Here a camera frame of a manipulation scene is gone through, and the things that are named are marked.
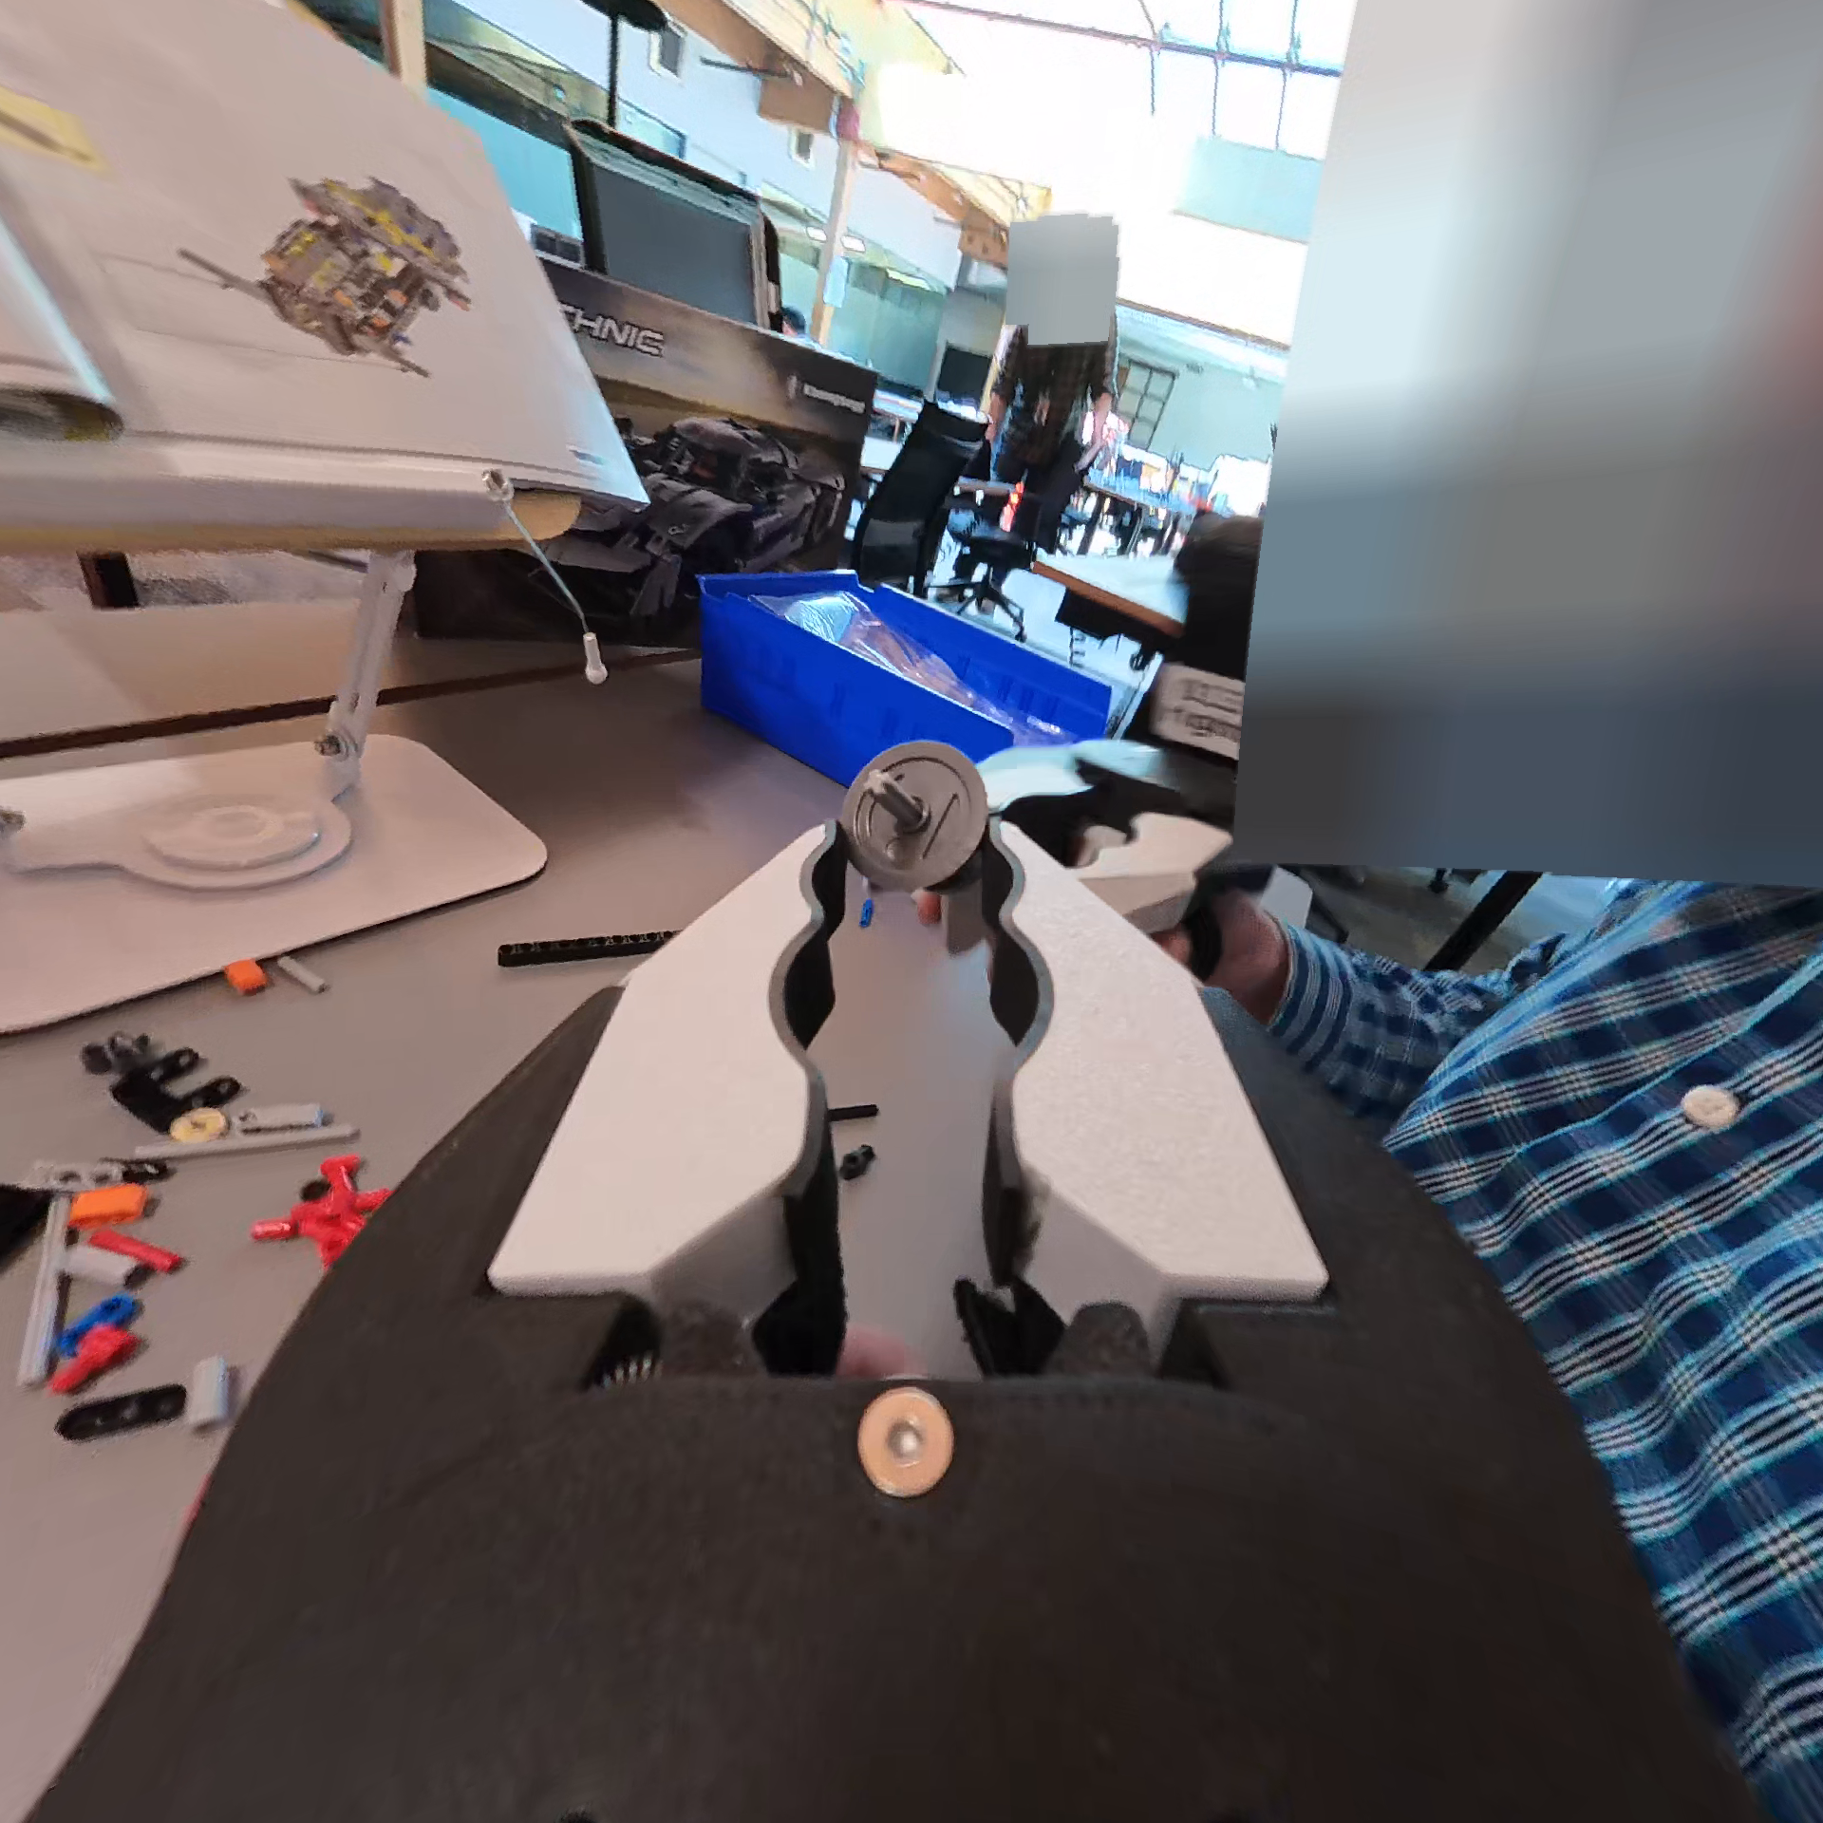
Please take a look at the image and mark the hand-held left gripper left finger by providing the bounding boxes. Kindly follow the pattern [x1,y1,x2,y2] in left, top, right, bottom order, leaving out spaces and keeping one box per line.
[488,823,842,1300]

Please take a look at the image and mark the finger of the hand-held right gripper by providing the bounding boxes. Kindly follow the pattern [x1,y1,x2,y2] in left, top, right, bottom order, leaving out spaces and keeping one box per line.
[983,738,1203,865]
[1071,828,1237,939]

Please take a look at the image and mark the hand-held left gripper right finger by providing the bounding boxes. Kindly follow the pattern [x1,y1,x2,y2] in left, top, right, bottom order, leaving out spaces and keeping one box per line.
[980,823,1331,1302]

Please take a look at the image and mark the lego gear axle subassembly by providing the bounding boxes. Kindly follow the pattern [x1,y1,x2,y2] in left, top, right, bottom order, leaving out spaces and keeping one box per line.
[840,741,999,958]

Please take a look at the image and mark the person's right forearm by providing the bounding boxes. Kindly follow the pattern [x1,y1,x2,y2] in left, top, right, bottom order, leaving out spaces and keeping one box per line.
[1266,875,1711,1135]

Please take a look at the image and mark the clear bags of lego parts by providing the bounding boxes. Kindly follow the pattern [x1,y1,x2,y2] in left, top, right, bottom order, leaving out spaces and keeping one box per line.
[752,589,1085,745]

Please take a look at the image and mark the long black lego beam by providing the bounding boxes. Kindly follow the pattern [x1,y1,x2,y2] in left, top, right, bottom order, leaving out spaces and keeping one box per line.
[499,927,681,971]

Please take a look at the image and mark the pile of red lego connectors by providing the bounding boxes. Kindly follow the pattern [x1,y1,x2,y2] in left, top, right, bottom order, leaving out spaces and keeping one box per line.
[251,1154,393,1271]

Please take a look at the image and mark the black lego set box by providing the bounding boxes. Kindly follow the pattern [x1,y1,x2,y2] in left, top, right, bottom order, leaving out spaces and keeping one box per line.
[413,277,885,644]

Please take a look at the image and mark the pile of mixed lego pieces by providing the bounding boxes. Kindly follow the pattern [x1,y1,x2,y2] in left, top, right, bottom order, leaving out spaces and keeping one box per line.
[0,1025,361,1443]

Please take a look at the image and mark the lego instruction booklet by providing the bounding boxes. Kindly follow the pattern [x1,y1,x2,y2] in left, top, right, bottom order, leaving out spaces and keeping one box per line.
[0,0,649,509]

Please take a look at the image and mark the person's right hand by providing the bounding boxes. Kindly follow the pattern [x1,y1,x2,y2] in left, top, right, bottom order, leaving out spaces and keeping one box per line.
[1155,888,1292,1019]

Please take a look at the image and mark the wooden table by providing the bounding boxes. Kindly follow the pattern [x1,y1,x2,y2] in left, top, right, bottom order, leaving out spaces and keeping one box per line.
[1032,549,1193,672]

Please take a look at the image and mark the blue plastic bin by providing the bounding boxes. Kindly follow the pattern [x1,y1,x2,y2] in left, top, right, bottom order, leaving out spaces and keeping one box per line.
[700,570,1117,787]

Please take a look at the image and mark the black office chair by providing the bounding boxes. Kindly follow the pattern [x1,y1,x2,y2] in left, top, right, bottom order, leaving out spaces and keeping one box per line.
[853,399,1033,644]

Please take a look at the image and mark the white book stand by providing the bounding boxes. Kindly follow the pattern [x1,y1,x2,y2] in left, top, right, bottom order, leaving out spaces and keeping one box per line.
[0,427,649,1034]

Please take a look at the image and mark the blue plaid shirt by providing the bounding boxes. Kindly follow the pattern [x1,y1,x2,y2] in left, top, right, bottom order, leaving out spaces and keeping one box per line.
[1368,882,1823,1823]

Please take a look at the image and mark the black computer monitor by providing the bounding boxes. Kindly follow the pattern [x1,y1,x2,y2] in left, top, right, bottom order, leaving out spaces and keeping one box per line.
[564,121,787,333]

